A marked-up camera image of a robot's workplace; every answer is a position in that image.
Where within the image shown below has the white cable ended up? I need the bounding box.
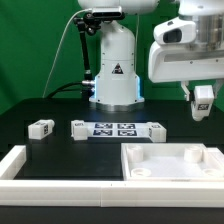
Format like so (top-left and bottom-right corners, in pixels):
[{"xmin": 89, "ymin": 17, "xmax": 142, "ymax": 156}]
[{"xmin": 42, "ymin": 8, "xmax": 92, "ymax": 98}]

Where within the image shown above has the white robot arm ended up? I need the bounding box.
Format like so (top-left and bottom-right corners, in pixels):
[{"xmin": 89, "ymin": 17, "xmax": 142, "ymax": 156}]
[{"xmin": 78, "ymin": 0, "xmax": 224, "ymax": 115}]

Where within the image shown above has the black cable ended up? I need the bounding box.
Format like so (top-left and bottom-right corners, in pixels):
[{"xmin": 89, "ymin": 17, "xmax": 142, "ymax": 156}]
[{"xmin": 46, "ymin": 79, "xmax": 96, "ymax": 99}]

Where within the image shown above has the white square tabletop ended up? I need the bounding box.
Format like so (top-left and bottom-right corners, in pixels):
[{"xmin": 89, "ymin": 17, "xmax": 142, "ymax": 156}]
[{"xmin": 121, "ymin": 143, "xmax": 224, "ymax": 182}]

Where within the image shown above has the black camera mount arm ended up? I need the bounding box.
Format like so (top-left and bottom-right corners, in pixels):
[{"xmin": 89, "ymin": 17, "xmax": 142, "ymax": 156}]
[{"xmin": 73, "ymin": 13, "xmax": 100, "ymax": 80}]

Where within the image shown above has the grey camera on mount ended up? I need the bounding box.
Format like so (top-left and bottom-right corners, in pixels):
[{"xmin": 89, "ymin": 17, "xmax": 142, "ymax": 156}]
[{"xmin": 91, "ymin": 6, "xmax": 124, "ymax": 20}]

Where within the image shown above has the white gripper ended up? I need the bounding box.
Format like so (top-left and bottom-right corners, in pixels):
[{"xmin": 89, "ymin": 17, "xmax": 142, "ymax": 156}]
[{"xmin": 148, "ymin": 42, "xmax": 224, "ymax": 102}]

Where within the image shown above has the fiducial marker sheet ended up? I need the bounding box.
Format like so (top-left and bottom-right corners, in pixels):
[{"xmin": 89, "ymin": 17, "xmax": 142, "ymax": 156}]
[{"xmin": 86, "ymin": 122, "xmax": 149, "ymax": 138}]

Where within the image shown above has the white U-shaped fence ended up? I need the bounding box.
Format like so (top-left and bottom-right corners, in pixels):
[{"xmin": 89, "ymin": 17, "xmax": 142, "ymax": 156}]
[{"xmin": 0, "ymin": 145, "xmax": 224, "ymax": 208}]

